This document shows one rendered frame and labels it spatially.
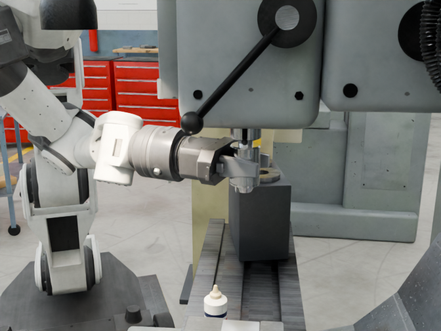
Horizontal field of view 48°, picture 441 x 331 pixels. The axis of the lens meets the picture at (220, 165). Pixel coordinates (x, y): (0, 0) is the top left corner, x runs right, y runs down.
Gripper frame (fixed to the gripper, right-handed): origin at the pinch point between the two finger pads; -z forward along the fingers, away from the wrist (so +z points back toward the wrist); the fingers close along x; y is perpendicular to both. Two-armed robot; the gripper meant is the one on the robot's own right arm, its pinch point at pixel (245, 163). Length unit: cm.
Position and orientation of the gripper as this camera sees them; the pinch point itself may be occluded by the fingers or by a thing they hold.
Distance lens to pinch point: 77.5
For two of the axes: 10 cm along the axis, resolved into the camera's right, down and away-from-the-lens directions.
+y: -0.1, 9.6, 2.9
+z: -9.2, -1.2, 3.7
